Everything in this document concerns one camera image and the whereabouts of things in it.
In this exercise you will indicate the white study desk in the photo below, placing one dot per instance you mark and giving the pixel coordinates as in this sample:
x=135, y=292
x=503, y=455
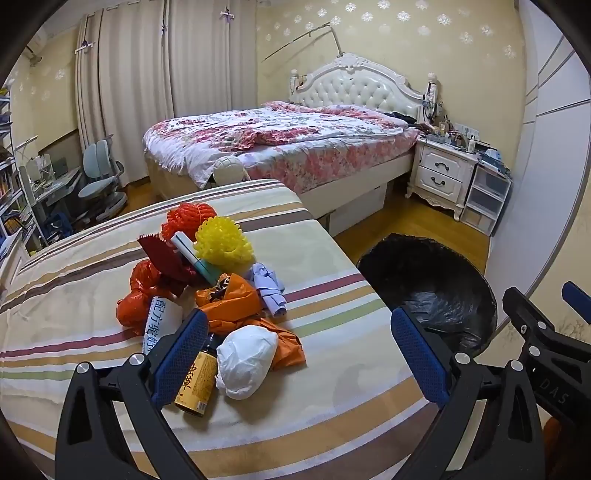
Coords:
x=51, y=184

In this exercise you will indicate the clear plastic drawer unit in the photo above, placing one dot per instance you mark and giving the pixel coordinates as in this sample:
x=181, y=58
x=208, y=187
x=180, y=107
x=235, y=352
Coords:
x=487, y=194

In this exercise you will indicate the person's right forearm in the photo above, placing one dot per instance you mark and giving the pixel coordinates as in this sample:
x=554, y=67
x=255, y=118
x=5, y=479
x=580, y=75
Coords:
x=558, y=443

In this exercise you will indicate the red plastic bag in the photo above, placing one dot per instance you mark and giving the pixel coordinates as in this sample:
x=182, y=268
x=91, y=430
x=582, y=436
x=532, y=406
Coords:
x=138, y=286

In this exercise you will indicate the orange plastic bag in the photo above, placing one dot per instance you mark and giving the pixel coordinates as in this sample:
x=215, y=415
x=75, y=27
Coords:
x=240, y=304

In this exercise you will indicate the striped bed sheet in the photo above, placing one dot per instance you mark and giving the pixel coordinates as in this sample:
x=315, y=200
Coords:
x=92, y=277

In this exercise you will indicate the white desk lamp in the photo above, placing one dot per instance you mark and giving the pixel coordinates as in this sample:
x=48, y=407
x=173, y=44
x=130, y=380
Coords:
x=25, y=143

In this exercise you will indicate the blue plastic crate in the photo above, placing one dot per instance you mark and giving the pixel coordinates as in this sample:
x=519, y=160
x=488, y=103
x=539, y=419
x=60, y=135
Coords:
x=60, y=226

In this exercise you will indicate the beige curtain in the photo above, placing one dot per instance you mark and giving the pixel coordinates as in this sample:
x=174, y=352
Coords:
x=120, y=83
x=212, y=60

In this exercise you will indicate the dark red cloth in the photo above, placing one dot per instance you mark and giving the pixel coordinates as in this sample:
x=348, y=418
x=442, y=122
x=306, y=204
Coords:
x=161, y=256

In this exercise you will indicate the white bookshelf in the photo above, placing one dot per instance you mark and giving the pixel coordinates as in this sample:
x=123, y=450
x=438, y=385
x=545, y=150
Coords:
x=9, y=184

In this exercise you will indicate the yellow foam fruit net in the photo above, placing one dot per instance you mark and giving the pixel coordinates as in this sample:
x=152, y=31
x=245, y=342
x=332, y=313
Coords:
x=224, y=242

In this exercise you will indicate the floral quilt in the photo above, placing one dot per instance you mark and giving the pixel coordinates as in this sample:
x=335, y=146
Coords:
x=277, y=134

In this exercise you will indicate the white teal tube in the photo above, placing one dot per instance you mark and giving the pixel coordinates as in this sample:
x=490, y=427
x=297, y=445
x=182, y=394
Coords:
x=189, y=251

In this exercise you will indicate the bin with black bag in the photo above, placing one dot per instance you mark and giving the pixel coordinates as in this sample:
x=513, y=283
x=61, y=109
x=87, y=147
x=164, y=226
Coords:
x=429, y=277

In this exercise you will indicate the pile of small bedside items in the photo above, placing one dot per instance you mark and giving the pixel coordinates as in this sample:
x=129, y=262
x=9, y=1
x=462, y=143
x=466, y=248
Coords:
x=450, y=134

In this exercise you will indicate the white air conditioner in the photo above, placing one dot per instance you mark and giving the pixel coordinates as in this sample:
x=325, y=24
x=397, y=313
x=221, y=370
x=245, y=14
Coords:
x=37, y=46

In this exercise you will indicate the pile of blue boxes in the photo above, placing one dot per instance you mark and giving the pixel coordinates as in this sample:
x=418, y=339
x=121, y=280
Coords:
x=491, y=159

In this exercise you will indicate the red foam fruit net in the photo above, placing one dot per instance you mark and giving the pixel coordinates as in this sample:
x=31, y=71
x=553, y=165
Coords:
x=184, y=219

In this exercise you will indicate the white storage box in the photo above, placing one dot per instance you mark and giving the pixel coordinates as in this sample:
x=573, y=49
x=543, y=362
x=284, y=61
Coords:
x=360, y=207

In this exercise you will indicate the brown bottle yellow label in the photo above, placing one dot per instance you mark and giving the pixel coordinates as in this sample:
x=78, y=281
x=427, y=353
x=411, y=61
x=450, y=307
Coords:
x=196, y=383

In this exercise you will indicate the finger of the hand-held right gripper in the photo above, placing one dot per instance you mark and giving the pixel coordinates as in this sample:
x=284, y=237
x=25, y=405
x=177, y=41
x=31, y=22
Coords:
x=577, y=300
x=519, y=309

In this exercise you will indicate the white nightstand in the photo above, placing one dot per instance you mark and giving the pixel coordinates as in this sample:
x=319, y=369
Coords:
x=443, y=170

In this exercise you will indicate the lavender paper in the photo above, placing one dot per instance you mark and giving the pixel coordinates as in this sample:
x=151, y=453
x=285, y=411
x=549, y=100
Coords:
x=268, y=286

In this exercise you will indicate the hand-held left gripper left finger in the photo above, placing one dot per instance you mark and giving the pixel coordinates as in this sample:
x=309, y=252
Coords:
x=182, y=353

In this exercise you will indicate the thin bent metal pole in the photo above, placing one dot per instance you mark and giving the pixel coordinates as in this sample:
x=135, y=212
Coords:
x=338, y=44

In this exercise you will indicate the grey-blue desk chair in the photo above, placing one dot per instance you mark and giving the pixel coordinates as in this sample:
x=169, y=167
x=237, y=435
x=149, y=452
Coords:
x=99, y=184

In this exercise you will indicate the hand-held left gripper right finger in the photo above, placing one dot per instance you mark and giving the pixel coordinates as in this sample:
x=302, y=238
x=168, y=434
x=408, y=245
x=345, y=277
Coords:
x=420, y=360

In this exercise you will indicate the white plastic bag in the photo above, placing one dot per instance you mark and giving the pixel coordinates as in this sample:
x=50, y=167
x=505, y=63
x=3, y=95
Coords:
x=244, y=355

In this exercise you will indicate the white wardrobe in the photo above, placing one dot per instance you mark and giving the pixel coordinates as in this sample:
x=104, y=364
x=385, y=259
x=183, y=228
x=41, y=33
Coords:
x=554, y=138

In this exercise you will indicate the white bed tufted headboard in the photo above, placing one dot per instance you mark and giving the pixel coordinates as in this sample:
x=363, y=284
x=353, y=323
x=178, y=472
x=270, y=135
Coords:
x=355, y=87

